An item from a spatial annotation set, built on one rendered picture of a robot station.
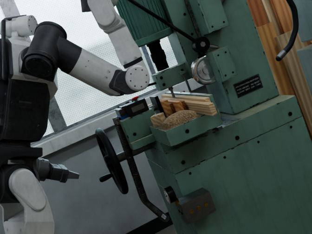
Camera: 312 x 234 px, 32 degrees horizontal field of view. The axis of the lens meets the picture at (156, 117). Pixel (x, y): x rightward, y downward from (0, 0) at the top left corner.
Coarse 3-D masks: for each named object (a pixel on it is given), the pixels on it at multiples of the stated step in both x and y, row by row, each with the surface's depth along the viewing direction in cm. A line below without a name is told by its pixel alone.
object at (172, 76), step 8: (184, 64) 219; (160, 72) 217; (168, 72) 217; (176, 72) 218; (160, 80) 217; (168, 80) 218; (176, 80) 218; (184, 80) 219; (160, 88) 217; (168, 88) 221
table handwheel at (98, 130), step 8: (96, 136) 222; (104, 136) 208; (104, 144) 206; (104, 152) 224; (112, 152) 204; (120, 152) 218; (136, 152) 218; (104, 160) 217; (112, 160) 204; (120, 160) 217; (112, 168) 216; (120, 168) 204; (120, 176) 205; (120, 184) 208
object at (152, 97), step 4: (152, 96) 215; (156, 96) 211; (152, 100) 216; (156, 100) 211; (152, 104) 220; (156, 104) 212; (160, 104) 211; (152, 108) 214; (156, 108) 215; (160, 108) 212; (156, 112) 218; (160, 112) 212
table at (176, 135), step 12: (192, 120) 188; (204, 120) 189; (216, 120) 191; (156, 132) 200; (168, 132) 186; (180, 132) 187; (192, 132) 189; (132, 144) 205; (144, 144) 206; (168, 144) 189
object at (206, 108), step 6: (186, 102) 204; (192, 102) 199; (198, 102) 194; (204, 102) 189; (192, 108) 200; (198, 108) 193; (204, 108) 186; (210, 108) 181; (204, 114) 189; (210, 114) 182
